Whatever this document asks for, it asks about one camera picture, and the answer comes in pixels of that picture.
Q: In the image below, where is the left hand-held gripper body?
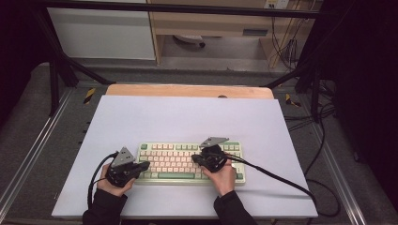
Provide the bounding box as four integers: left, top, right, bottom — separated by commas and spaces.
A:
104, 146, 139, 188

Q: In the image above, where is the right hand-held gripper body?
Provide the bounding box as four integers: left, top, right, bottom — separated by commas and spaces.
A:
198, 136, 230, 173

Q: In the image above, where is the cream pink green keyboard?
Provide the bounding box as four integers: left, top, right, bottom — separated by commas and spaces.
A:
134, 141, 247, 188

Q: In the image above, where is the person's left hand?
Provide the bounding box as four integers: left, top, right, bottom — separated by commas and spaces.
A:
96, 165, 136, 198

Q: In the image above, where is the person's right hand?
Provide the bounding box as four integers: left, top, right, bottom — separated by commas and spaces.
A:
199, 158, 237, 198

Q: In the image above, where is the white board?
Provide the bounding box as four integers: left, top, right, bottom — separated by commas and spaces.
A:
51, 95, 319, 219

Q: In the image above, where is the wooden table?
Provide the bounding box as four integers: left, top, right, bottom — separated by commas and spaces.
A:
105, 82, 275, 100

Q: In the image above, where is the office chair base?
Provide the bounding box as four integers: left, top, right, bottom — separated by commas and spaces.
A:
173, 34, 207, 49

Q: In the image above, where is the light wooden desk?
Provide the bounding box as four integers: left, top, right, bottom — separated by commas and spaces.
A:
146, 0, 325, 68

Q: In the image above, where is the white cabinet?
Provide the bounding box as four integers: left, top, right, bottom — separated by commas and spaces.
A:
46, 0, 157, 61

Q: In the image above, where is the dark curtain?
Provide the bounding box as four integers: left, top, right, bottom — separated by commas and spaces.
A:
321, 0, 398, 202
0, 0, 49, 127

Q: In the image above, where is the white power strip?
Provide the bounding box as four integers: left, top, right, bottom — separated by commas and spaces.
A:
264, 0, 291, 10

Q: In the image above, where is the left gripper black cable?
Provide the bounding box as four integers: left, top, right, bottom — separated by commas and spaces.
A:
86, 151, 120, 209

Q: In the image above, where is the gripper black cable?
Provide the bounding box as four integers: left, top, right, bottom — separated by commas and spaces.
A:
219, 118, 342, 218
86, 151, 120, 209

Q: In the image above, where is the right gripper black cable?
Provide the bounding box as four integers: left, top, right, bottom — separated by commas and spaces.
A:
219, 118, 342, 218

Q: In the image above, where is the aluminium rail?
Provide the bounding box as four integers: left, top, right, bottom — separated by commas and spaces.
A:
307, 125, 368, 225
0, 88, 76, 218

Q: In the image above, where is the black floor cable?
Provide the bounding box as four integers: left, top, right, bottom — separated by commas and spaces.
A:
283, 104, 336, 132

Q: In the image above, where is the bundle of hanging cables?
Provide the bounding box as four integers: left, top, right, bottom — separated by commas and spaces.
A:
269, 15, 306, 71

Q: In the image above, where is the black metal frame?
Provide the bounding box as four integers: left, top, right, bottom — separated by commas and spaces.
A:
31, 0, 333, 124

